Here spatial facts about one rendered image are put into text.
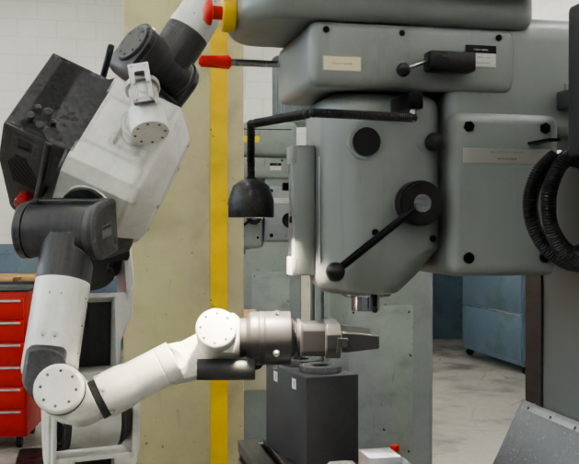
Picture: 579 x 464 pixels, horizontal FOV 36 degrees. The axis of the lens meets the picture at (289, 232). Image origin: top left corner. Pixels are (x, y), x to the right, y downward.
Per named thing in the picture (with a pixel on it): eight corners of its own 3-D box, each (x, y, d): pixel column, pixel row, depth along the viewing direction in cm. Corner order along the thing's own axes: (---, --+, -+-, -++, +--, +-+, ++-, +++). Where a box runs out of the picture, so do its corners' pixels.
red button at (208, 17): (204, 21, 141) (204, -4, 141) (201, 27, 145) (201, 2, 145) (225, 22, 142) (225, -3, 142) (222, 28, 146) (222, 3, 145)
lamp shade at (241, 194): (219, 217, 142) (219, 178, 142) (258, 217, 146) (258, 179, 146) (243, 216, 136) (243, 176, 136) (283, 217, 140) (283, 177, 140)
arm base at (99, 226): (18, 278, 153) (3, 220, 148) (46, 238, 164) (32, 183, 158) (102, 280, 151) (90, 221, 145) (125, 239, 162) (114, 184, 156)
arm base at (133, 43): (94, 77, 176) (128, 73, 168) (121, 25, 180) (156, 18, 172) (147, 121, 186) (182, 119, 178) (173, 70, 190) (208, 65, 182)
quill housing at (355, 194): (329, 297, 137) (329, 87, 137) (298, 288, 157) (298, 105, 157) (445, 295, 141) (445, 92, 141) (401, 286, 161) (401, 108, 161)
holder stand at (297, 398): (306, 469, 181) (306, 371, 181) (265, 445, 202) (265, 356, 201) (358, 463, 186) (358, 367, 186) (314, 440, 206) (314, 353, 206)
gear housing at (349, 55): (310, 85, 134) (310, 17, 134) (276, 106, 158) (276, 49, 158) (516, 92, 141) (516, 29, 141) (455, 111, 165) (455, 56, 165)
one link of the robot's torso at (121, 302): (44, 446, 196) (40, 234, 200) (124, 439, 203) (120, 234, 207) (55, 457, 182) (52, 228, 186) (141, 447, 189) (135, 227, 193)
